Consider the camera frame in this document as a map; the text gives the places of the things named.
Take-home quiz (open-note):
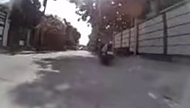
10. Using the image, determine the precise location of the person on motorcycle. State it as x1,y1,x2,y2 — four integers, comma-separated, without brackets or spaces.
97,39,118,67

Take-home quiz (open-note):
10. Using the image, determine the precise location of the row of trees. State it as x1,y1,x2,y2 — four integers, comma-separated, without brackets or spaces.
64,0,149,58
6,0,86,54

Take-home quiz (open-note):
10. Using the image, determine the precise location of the grey concrete road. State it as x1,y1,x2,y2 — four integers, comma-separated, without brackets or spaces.
0,42,190,108

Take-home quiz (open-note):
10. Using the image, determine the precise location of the pale slatted wall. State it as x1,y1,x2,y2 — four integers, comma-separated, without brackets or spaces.
110,0,190,60

